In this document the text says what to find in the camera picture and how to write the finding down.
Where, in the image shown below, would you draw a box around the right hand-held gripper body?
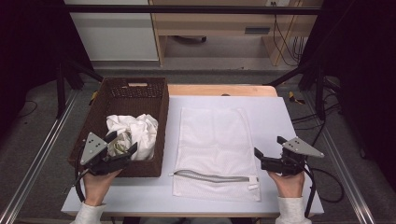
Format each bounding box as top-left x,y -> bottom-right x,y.
261,136 -> 325,176

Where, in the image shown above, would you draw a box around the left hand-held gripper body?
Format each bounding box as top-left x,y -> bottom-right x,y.
79,132 -> 132,177

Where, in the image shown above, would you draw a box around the white garment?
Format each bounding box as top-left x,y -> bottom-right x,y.
106,113 -> 159,161

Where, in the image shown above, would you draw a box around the brown woven basket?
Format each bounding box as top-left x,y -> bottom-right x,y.
67,77 -> 170,178

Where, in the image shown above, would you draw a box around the white mesh laundry bag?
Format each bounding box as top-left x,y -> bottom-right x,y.
169,106 -> 262,203

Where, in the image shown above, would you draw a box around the person's right hand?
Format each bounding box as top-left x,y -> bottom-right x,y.
267,170 -> 306,199

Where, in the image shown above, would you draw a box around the person's left hand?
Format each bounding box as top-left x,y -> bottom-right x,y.
83,169 -> 122,207

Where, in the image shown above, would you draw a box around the yellow black tool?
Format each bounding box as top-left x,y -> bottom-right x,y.
288,91 -> 306,105

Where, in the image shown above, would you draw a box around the black metal stand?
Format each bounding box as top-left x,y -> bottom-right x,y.
55,59 -> 105,119
267,59 -> 328,121

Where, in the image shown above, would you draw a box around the wooden table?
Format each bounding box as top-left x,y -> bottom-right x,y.
66,84 -> 323,218

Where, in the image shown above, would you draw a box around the white cabinet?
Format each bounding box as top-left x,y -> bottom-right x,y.
64,0 -> 160,62

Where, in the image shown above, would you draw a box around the black curtain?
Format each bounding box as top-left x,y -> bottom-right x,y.
306,0 -> 396,190
0,0 -> 94,133

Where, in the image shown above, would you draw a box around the light wooden desk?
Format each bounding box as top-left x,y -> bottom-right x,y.
148,0 -> 323,67

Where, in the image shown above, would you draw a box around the right hand-held gripper cable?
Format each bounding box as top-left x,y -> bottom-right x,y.
303,163 -> 317,218

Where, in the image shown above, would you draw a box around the hand-held gripper cable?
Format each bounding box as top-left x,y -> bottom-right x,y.
73,146 -> 92,203
303,163 -> 317,218

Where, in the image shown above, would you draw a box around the left hand-held gripper cable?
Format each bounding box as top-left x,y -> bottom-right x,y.
73,146 -> 92,203

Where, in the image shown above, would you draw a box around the black floor cables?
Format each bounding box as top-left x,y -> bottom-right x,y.
290,102 -> 342,147

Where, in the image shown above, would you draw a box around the aluminium floor rail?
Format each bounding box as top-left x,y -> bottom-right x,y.
303,91 -> 376,224
0,90 -> 78,224

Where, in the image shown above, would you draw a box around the black looped floor cable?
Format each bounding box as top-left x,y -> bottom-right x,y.
311,167 -> 346,203

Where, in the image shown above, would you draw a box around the thin black floor cable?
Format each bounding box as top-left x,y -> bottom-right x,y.
15,100 -> 38,119

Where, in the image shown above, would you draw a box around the bundle of black cables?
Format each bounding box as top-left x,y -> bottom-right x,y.
273,13 -> 308,67

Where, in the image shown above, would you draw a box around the black horizontal frame bar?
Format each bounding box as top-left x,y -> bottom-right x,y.
66,4 -> 321,16

